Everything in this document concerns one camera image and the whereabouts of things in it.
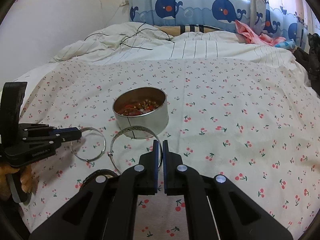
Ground left hand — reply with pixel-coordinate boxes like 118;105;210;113
0;163;34;201

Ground pink crumpled cloth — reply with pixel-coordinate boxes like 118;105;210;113
235;20;286;47

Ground blue whale print curtain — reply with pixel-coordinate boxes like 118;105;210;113
129;0;319;49

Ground black jacket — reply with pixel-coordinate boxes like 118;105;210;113
293;33;319;95

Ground amber bead bracelet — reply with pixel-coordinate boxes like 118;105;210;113
117;98;163;116

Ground white striped duvet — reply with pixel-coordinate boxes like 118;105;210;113
51;22;301;70

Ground striped beige pillow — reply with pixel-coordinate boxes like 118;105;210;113
155;24;220;36

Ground cherry print bed sheet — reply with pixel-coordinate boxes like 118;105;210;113
21;59;319;239

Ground round silver metal tin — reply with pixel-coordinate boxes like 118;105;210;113
113;87;169;135

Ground silver bangle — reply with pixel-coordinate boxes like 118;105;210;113
70;127;107;163
107;126;163;175

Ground thin black cable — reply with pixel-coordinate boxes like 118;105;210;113
84;22;175;51

